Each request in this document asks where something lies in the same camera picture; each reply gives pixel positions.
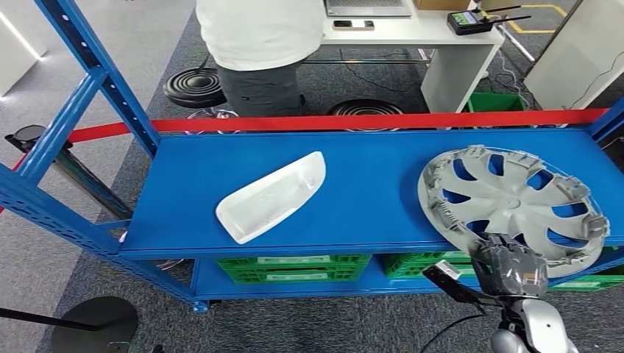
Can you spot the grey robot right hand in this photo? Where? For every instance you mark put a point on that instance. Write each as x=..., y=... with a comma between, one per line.
x=507, y=273

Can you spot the grey plastic hubcap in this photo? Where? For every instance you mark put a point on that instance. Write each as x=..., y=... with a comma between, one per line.
x=507, y=202

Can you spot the blue metal shelf rack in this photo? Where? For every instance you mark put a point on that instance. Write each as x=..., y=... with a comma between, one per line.
x=365, y=195

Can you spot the green plastic open bin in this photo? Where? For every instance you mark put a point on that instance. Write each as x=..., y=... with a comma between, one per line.
x=492, y=103
x=585, y=283

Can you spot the white desk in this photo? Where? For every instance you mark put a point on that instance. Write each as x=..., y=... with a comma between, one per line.
x=453, y=73

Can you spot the red barrier belt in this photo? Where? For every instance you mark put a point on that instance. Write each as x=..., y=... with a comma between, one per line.
x=341, y=121

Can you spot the yellow floor tape square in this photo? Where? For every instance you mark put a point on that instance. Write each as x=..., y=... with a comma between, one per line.
x=538, y=32

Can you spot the white plastic mirror cover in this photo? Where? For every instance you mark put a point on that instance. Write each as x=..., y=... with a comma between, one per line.
x=273, y=200

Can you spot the black router with antennas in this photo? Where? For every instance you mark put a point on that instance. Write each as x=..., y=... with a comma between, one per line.
x=468, y=24

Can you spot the brown cardboard box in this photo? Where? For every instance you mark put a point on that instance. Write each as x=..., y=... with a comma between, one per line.
x=441, y=4

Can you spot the black phone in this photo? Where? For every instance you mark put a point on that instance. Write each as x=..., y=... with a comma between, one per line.
x=353, y=24

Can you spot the grey laptop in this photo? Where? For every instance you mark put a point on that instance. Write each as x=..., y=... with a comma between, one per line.
x=368, y=7

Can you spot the person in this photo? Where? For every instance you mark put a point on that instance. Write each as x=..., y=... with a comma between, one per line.
x=258, y=34

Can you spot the black stanchion with round base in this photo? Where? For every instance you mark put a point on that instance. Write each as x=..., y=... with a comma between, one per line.
x=107, y=316

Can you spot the black stanchion with belt head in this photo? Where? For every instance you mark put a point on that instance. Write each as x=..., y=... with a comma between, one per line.
x=29, y=136

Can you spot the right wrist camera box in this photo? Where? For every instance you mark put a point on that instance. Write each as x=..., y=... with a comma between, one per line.
x=447, y=269

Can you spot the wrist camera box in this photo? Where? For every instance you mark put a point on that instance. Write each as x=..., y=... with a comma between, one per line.
x=118, y=348
x=447, y=269

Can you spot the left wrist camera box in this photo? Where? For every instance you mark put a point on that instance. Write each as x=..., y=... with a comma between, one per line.
x=118, y=348

